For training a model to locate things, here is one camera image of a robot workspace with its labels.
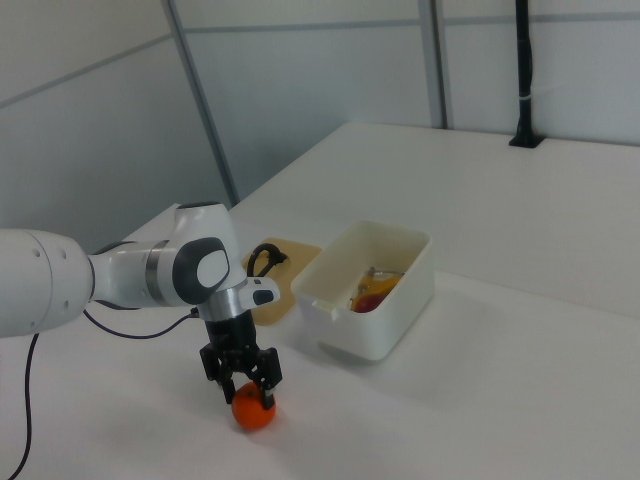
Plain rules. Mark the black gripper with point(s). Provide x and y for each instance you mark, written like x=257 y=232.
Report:
x=232 y=337

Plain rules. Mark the orange fruit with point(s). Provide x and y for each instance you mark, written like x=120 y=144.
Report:
x=252 y=412

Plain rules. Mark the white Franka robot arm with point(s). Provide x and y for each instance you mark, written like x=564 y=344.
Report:
x=45 y=280

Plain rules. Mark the beige container lid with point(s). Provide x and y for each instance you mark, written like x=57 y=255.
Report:
x=305 y=252

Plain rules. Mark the white plastic container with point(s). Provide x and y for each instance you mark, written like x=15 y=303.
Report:
x=390 y=320

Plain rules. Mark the small red object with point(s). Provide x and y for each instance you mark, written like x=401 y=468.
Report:
x=369 y=303

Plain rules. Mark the yellow clamp tool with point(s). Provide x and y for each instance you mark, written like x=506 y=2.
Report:
x=377 y=287

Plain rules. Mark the black pole with base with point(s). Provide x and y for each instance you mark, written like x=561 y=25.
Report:
x=523 y=75

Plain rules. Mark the grey partition post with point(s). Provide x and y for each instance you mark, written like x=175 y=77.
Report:
x=436 y=65
x=200 y=100

